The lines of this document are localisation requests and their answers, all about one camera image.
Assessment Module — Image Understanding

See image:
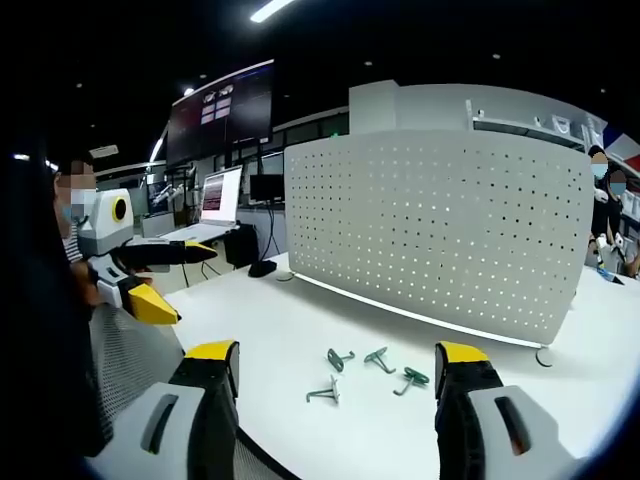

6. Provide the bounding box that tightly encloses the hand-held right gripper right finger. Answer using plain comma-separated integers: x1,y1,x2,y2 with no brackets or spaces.
433,341,592,480

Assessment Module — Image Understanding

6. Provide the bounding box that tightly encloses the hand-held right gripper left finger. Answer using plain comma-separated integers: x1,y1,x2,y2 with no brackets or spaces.
82,339,241,480

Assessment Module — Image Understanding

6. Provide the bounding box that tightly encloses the green hook assembly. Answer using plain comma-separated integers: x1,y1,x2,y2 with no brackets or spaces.
363,346,398,375
326,347,357,374
392,366,431,398

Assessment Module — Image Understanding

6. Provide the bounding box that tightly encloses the grey metal hook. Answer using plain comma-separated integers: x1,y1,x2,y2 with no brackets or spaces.
305,374,342,406

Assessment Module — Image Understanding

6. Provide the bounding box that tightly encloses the white perforated mounting plate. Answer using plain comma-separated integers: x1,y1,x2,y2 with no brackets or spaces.
275,128,594,369

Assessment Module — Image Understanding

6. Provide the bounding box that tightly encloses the person's left hand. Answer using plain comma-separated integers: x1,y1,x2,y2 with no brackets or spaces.
73,259,104,307

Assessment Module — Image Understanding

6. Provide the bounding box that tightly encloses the person's striped shirt torso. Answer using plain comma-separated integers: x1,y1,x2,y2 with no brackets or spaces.
59,222,86,266

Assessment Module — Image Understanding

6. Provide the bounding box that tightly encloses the open white laptop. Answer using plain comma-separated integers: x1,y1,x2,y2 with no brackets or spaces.
158,165,245,242

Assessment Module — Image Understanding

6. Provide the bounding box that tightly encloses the person at left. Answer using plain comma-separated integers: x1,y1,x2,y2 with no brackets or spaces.
0,144,109,461

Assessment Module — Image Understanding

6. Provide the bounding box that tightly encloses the person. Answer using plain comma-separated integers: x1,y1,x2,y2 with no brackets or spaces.
606,168,640,279
587,144,626,269
0,144,109,461

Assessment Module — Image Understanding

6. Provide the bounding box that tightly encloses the black computer monitor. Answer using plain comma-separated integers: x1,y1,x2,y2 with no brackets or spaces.
249,173,286,204

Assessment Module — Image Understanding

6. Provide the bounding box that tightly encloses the ceiling light strip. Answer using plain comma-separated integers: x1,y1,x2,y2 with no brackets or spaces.
249,0,297,24

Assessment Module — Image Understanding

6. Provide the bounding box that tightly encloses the red white blue banner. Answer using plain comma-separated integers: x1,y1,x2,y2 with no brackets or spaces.
598,126,640,179

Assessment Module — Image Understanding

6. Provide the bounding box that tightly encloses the black cable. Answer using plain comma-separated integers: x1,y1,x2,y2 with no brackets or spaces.
257,202,280,264

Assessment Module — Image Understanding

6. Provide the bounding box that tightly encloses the large dark wall screen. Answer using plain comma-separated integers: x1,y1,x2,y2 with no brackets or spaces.
165,59,276,170

